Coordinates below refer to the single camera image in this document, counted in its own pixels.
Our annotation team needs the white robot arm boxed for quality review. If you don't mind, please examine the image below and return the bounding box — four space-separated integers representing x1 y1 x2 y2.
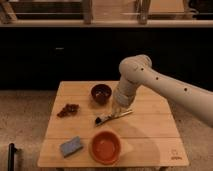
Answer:
113 55 213 127

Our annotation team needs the dark maroon bowl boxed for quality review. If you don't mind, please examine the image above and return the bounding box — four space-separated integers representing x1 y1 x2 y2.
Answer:
91 84 112 105

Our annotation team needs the orange red bowl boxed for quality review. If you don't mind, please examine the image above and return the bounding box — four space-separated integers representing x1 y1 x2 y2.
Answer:
89 131 121 165

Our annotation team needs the wooden folding table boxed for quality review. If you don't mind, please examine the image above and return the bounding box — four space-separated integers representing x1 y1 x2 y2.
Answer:
36 80 190 171

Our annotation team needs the blue grey sponge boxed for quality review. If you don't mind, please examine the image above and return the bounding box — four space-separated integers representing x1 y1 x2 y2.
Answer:
60 136 83 157

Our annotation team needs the black pole object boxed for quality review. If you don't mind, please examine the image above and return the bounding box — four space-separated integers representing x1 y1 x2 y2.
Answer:
8 143 18 171

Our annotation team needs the brush with light handle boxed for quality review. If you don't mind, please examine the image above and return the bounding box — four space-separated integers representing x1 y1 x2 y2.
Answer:
95 109 133 126

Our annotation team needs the wooden shelf rail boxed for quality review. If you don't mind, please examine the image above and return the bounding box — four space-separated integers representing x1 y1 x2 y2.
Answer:
0 0 213 29

